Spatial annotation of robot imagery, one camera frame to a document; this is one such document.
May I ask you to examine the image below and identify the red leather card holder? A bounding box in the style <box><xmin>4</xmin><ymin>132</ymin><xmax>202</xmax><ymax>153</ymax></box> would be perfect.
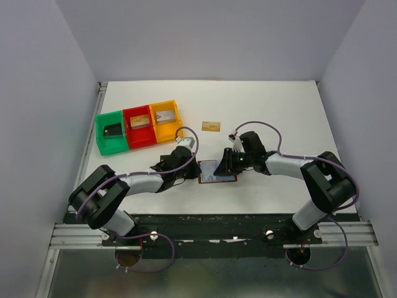
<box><xmin>198</xmin><ymin>160</ymin><xmax>237</xmax><ymax>184</ymax></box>

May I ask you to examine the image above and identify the silver card in yellow bin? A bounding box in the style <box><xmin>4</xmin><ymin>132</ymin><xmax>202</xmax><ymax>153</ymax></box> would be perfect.
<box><xmin>156</xmin><ymin>110</ymin><xmax>176</xmax><ymax>124</ymax></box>

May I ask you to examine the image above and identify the aluminium frame rail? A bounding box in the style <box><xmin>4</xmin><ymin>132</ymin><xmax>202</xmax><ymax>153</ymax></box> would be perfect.
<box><xmin>49</xmin><ymin>82</ymin><xmax>108</xmax><ymax>250</ymax></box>

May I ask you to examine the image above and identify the yellow plastic bin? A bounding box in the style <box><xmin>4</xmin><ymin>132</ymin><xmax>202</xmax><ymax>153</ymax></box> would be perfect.
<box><xmin>149</xmin><ymin>100</ymin><xmax>183</xmax><ymax>143</ymax></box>

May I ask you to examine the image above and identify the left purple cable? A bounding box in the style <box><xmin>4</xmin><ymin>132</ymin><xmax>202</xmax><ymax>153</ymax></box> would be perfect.
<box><xmin>76</xmin><ymin>126</ymin><xmax>199</xmax><ymax>274</ymax></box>

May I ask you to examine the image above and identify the gold card in red bin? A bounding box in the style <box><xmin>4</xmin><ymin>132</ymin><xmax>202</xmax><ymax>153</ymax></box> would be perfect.
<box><xmin>130</xmin><ymin>114</ymin><xmax>150</xmax><ymax>129</ymax></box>

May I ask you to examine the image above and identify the red plastic bin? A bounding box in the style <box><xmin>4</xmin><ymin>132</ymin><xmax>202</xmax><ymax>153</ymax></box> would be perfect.
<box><xmin>122</xmin><ymin>105</ymin><xmax>156</xmax><ymax>150</ymax></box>

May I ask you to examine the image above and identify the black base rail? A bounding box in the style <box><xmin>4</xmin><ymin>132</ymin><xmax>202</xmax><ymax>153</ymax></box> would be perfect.
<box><xmin>102</xmin><ymin>214</ymin><xmax>322</xmax><ymax>259</ymax></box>

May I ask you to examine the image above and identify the black card in green bin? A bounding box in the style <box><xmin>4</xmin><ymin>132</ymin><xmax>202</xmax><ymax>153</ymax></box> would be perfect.
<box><xmin>103</xmin><ymin>123</ymin><xmax>123</xmax><ymax>138</ymax></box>

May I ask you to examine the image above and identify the green plastic bin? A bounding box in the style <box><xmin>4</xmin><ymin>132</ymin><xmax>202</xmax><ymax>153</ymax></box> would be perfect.
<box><xmin>95</xmin><ymin>110</ymin><xmax>129</xmax><ymax>156</ymax></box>

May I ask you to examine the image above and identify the gold VIP card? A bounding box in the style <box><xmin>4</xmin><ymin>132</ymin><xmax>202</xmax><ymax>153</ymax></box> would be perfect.
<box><xmin>202</xmin><ymin>121</ymin><xmax>221</xmax><ymax>132</ymax></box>

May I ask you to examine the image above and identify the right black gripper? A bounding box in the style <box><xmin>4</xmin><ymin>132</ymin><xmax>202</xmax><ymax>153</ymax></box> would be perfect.
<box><xmin>213</xmin><ymin>147</ymin><xmax>254</xmax><ymax>176</ymax></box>

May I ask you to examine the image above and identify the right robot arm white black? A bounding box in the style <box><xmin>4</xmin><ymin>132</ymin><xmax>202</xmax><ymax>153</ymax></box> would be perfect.
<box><xmin>213</xmin><ymin>131</ymin><xmax>357</xmax><ymax>243</ymax></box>

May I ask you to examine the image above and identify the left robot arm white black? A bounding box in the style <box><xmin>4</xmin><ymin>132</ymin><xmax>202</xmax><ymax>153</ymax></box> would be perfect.
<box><xmin>68</xmin><ymin>146</ymin><xmax>202</xmax><ymax>245</ymax></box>

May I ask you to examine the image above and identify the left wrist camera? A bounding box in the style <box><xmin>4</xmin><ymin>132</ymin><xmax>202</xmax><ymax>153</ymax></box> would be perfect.
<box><xmin>176</xmin><ymin>137</ymin><xmax>196</xmax><ymax>151</ymax></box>

